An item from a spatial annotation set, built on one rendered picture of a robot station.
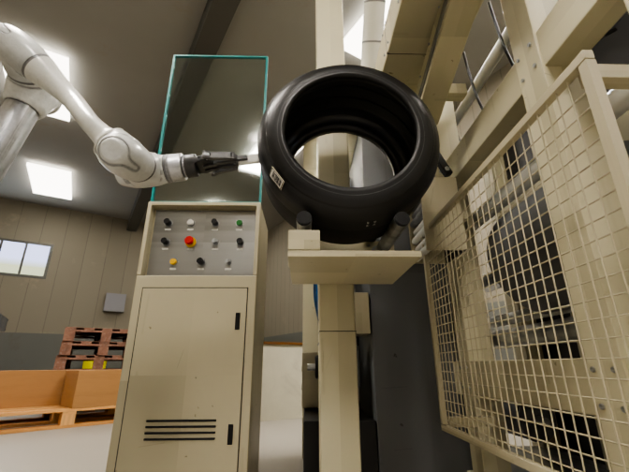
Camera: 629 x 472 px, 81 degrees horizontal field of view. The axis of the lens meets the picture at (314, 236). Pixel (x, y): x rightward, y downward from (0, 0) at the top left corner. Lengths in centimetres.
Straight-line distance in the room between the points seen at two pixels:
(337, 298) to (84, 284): 788
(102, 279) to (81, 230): 113
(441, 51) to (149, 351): 163
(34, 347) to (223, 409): 732
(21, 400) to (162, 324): 293
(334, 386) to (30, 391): 364
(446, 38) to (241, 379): 150
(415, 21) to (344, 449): 145
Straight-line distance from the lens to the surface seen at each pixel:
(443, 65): 151
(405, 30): 154
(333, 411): 134
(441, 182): 152
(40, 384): 459
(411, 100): 125
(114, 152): 109
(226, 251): 182
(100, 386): 424
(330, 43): 196
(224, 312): 171
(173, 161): 124
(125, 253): 912
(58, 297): 891
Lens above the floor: 51
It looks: 19 degrees up
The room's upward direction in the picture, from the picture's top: straight up
